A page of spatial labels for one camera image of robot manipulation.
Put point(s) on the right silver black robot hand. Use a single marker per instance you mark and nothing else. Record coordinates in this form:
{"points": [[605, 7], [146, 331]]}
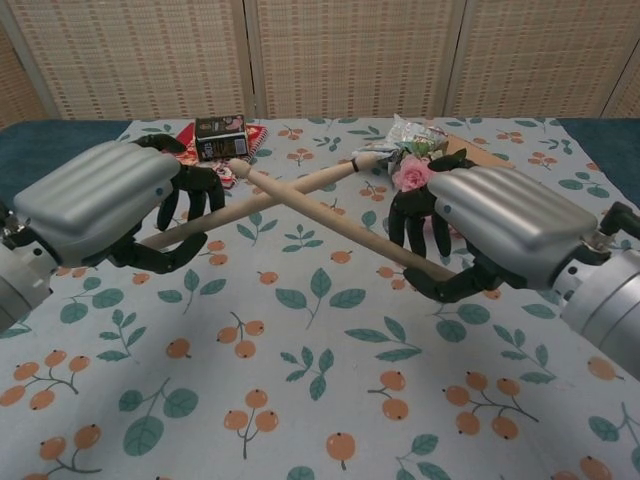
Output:
{"points": [[505, 220]]}

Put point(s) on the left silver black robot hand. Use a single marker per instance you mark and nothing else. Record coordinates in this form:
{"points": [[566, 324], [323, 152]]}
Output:
{"points": [[95, 195]]}

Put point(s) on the wooden drumstick with black band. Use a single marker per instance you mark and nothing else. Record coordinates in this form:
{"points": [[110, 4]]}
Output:
{"points": [[260, 205]]}

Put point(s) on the plain wooden drumstick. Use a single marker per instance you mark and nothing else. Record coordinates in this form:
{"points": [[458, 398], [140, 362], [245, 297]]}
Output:
{"points": [[330, 218]]}

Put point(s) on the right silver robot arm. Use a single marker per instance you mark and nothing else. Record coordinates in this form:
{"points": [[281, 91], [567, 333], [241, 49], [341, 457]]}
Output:
{"points": [[600, 285]]}

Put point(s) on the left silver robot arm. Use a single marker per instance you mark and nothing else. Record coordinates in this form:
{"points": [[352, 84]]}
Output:
{"points": [[20, 280]]}

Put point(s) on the brown paper envelope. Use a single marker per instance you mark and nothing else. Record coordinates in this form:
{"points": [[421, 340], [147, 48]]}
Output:
{"points": [[482, 150]]}

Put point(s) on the pink rose bouquet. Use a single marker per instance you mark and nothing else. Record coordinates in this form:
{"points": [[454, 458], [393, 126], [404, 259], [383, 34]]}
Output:
{"points": [[412, 170]]}

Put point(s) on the dark green drink carton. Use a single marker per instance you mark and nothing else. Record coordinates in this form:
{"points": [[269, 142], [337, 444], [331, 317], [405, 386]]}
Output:
{"points": [[220, 142]]}

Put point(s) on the red spiral notebook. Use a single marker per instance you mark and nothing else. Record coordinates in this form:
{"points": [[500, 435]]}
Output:
{"points": [[252, 137]]}

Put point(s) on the floral fruit print tablecloth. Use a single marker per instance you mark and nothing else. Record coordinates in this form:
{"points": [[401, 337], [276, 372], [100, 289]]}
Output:
{"points": [[320, 350]]}

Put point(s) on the woven folding screen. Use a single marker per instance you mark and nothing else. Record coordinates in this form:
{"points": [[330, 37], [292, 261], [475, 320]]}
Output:
{"points": [[320, 55]]}

